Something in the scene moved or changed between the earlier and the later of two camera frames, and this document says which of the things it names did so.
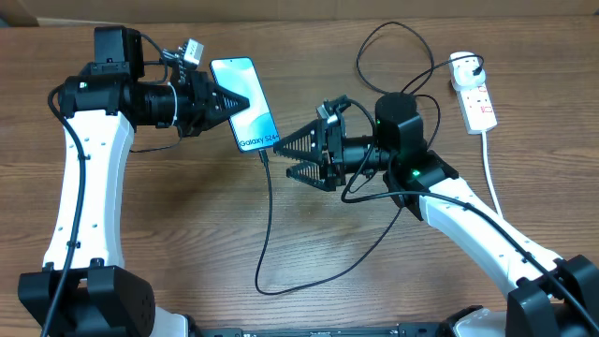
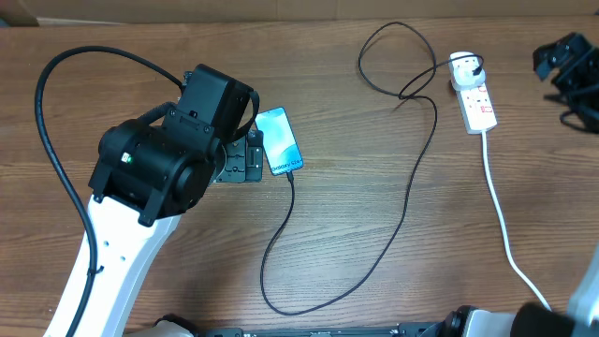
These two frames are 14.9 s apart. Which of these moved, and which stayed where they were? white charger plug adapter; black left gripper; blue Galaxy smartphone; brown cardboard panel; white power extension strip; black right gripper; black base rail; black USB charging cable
Moved: blue Galaxy smartphone; black USB charging cable; black left gripper; black right gripper
Stayed: white charger plug adapter; brown cardboard panel; black base rail; white power extension strip
